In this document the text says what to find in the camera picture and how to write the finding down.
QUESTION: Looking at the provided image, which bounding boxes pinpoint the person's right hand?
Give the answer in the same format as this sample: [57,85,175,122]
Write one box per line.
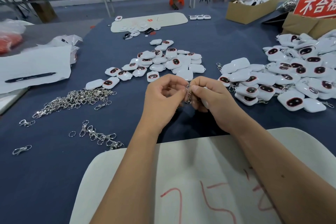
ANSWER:
[189,76,253,135]

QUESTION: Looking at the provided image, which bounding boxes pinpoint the person's left hand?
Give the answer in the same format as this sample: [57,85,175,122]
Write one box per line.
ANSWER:
[138,75,190,134]

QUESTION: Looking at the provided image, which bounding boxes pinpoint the person's right forearm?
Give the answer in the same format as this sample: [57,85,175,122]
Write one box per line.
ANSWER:
[233,121,336,224]

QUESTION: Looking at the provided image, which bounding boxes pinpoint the person's left forearm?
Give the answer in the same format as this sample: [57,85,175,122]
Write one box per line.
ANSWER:
[89,127,171,224]

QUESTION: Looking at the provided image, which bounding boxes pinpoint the white foam board red marks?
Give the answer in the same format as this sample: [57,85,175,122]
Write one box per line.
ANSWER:
[69,127,336,224]

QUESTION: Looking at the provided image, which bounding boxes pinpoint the long white foam board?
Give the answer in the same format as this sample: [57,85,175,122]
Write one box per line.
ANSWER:
[111,12,189,33]

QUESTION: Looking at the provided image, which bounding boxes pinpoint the open cardboard box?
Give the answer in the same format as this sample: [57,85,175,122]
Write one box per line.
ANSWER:
[226,0,287,25]

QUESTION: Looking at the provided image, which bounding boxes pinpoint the flat brown cardboard box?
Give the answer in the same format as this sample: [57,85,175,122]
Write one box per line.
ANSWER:
[282,12,336,39]

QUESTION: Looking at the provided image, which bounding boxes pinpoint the white paper sheet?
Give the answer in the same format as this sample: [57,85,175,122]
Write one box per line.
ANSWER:
[0,46,72,95]

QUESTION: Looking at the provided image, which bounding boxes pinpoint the black pen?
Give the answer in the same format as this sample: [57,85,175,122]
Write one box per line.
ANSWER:
[5,72,57,83]

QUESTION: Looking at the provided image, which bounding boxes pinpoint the red sign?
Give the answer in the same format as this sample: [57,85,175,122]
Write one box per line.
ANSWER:
[293,0,336,19]

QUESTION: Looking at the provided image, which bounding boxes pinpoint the orange bag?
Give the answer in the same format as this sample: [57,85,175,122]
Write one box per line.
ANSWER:
[0,33,24,55]

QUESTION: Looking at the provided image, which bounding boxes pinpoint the white plastic bag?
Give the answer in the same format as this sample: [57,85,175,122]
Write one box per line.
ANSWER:
[0,19,33,35]

